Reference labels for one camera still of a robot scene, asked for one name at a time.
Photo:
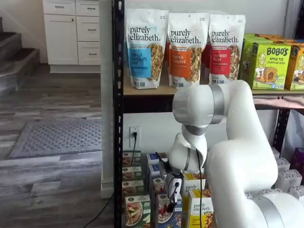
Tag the blue purely elizabeth granola bag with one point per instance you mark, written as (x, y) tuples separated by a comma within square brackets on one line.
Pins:
[(147, 52)]

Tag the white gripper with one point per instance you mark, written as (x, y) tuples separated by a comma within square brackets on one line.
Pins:
[(178, 184)]

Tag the green white cereal box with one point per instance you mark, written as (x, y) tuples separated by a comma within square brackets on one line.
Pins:
[(131, 187), (137, 213), (130, 158), (130, 173)]

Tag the white wall outlet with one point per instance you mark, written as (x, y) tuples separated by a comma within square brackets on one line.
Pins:
[(131, 142)]

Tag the white floral pantry carton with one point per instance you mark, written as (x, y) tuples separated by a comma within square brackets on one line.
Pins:
[(283, 164), (298, 192), (288, 181), (276, 153)]

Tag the green Bobo's apple pie box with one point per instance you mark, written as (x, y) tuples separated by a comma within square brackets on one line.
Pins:
[(251, 36), (270, 69)]

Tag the yellow purely elizabeth box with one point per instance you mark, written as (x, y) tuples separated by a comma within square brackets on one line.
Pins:
[(194, 213), (190, 185)]

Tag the orange purely elizabeth granola bag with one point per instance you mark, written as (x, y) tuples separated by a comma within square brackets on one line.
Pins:
[(187, 54), (166, 59)]

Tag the red purely elizabeth granola bag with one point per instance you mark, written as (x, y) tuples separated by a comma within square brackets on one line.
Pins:
[(225, 54), (205, 59)]

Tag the gray patterned doormat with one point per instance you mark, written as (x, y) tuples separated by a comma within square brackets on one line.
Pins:
[(57, 140)]

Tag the purple box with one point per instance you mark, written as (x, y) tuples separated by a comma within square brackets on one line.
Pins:
[(299, 162)]

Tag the white drawer cabinet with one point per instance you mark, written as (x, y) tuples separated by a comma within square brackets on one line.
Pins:
[(61, 35)]

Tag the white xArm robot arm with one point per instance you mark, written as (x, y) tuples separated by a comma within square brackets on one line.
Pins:
[(237, 166)]

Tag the gray carpeted stairs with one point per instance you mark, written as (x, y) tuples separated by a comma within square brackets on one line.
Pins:
[(14, 59)]

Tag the black metal wooden shelf rack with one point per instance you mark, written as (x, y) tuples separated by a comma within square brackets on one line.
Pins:
[(118, 71)]

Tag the white plastic sheet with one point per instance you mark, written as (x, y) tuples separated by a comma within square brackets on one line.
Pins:
[(295, 133)]

